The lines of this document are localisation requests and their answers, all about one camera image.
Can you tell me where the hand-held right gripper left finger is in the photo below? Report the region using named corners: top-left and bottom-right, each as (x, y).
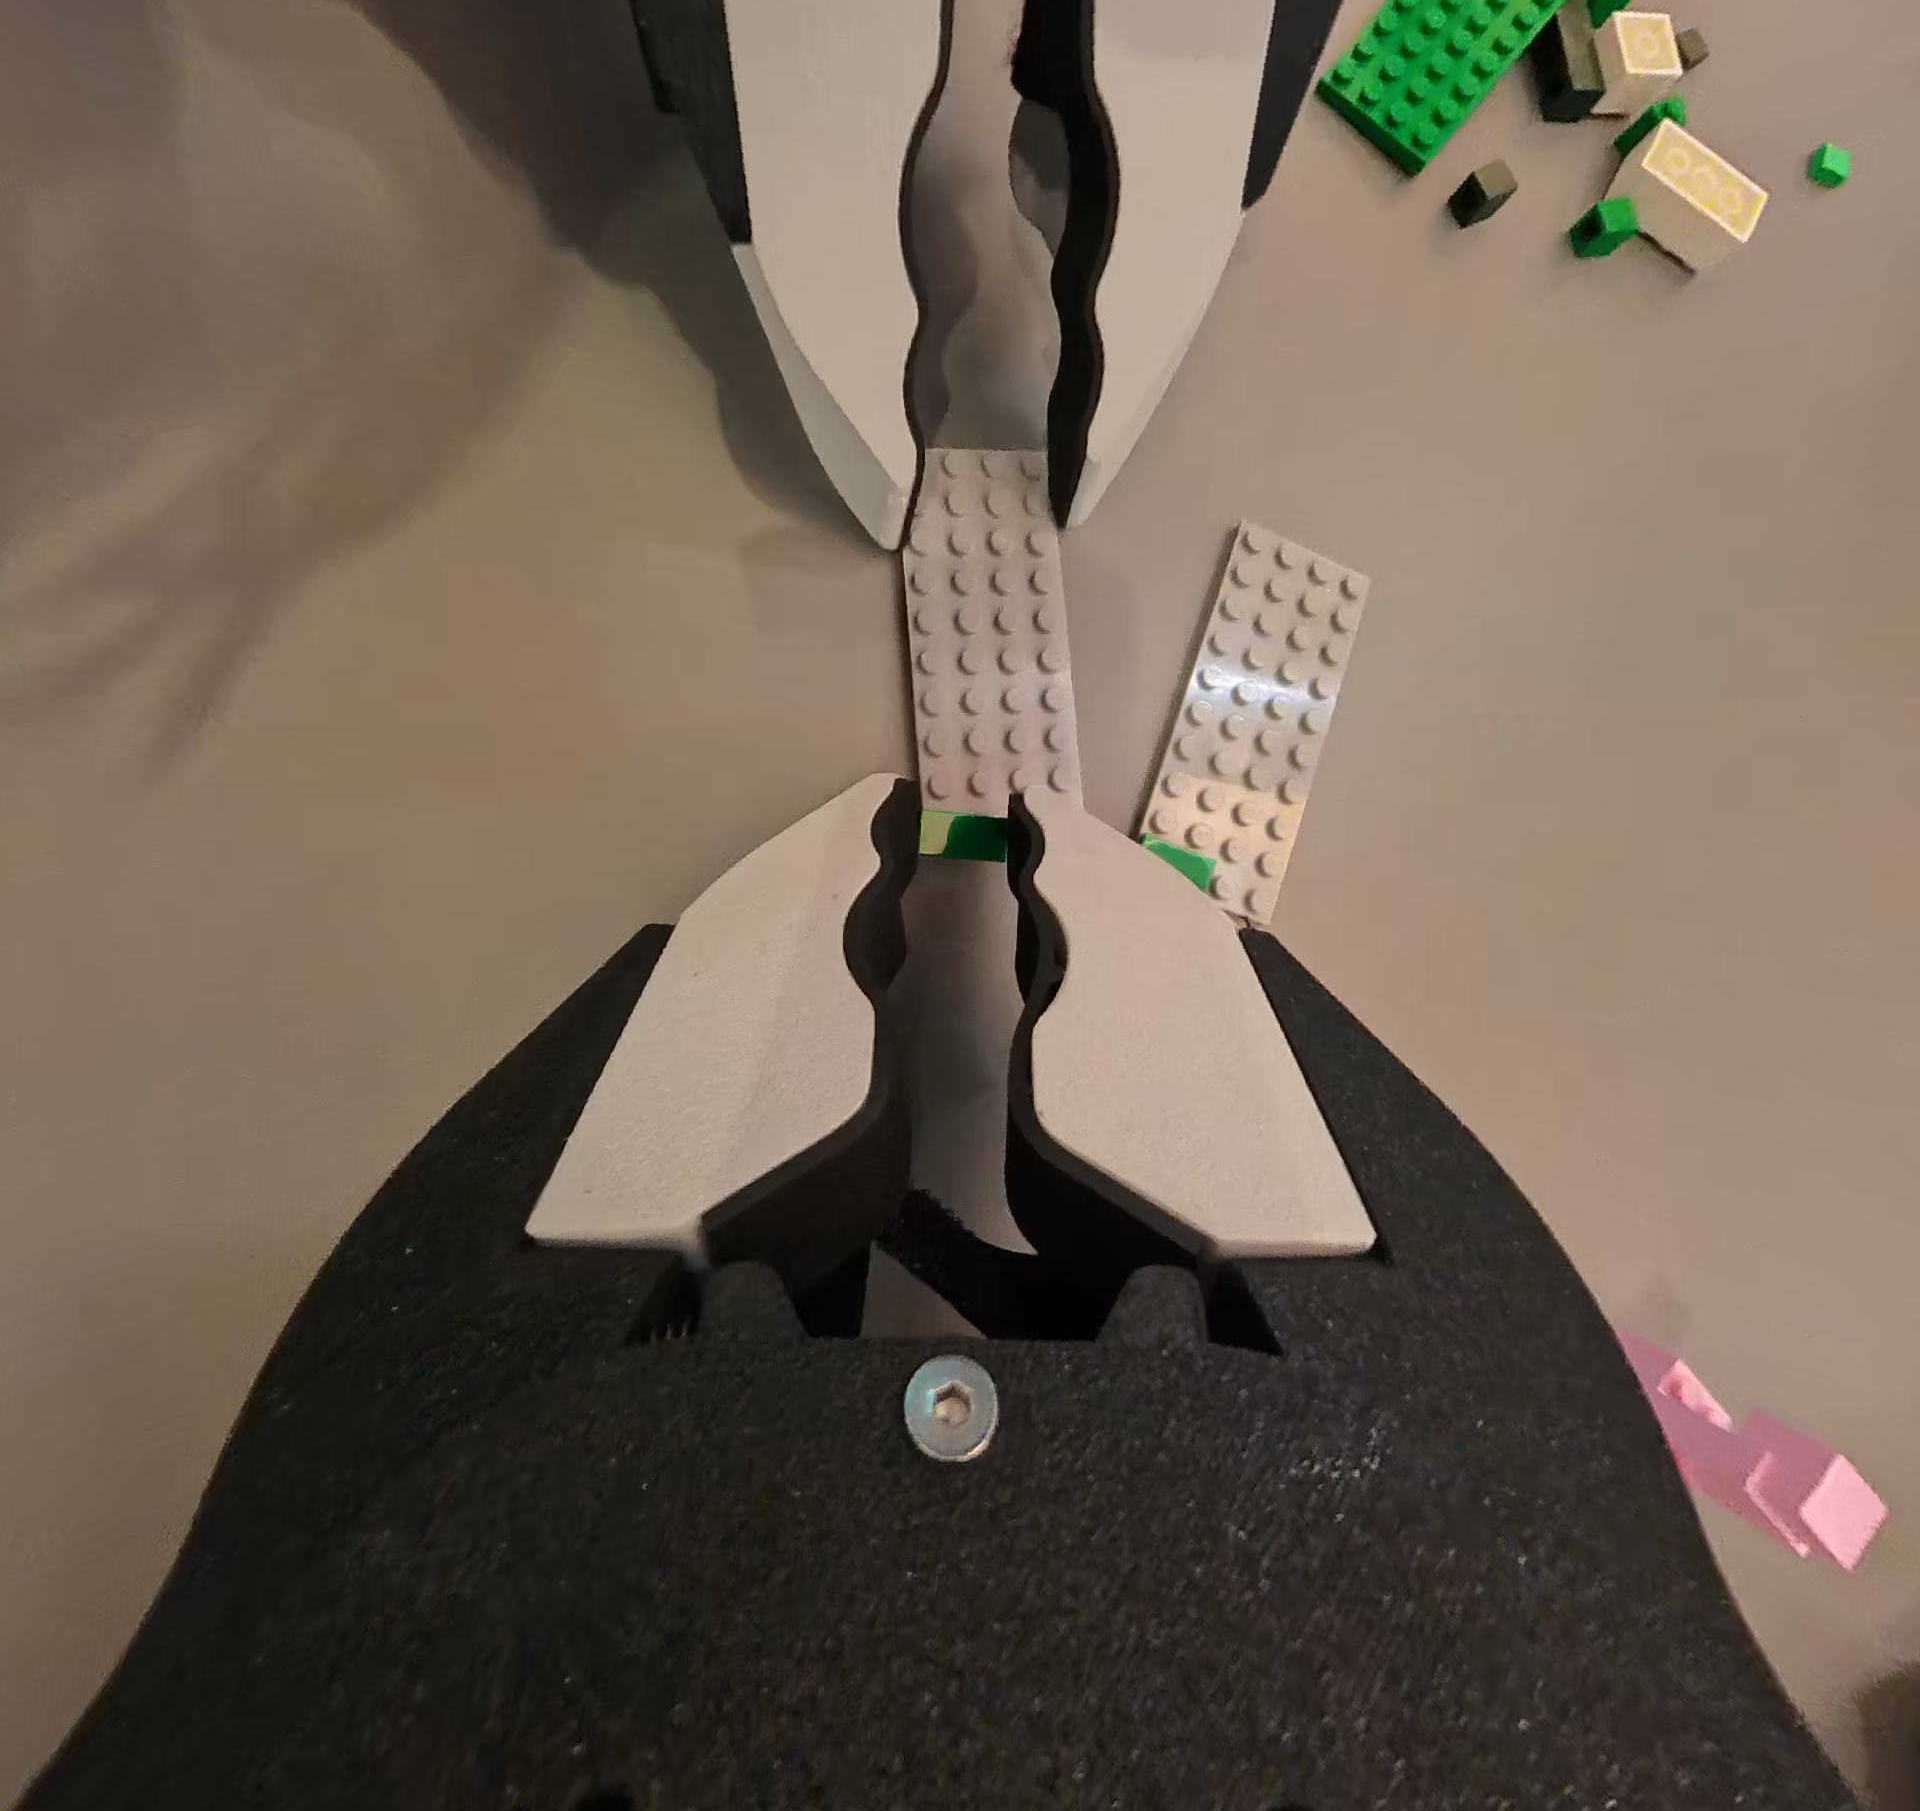
top-left (526, 772), bottom-right (921, 1288)

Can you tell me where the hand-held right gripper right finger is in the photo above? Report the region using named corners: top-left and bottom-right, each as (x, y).
top-left (1002, 789), bottom-right (1378, 1288)

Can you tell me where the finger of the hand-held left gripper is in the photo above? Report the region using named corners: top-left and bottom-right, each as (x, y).
top-left (1024, 0), bottom-right (1296, 531)
top-left (701, 0), bottom-right (963, 552)

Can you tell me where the grey studded plate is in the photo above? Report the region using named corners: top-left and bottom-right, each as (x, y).
top-left (898, 447), bottom-right (1086, 817)
top-left (1138, 521), bottom-right (1373, 931)

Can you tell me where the grey desk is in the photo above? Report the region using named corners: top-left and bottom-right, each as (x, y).
top-left (0, 0), bottom-right (1920, 1811)

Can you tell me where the long green studded plate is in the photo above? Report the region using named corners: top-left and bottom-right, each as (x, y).
top-left (1315, 0), bottom-right (1659, 181)

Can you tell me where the pile of small green bricks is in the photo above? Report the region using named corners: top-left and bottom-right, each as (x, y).
top-left (1394, 0), bottom-right (1856, 265)

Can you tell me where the white printed brick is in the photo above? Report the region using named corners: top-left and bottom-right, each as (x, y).
top-left (1587, 11), bottom-right (1685, 120)
top-left (1602, 120), bottom-right (1772, 278)

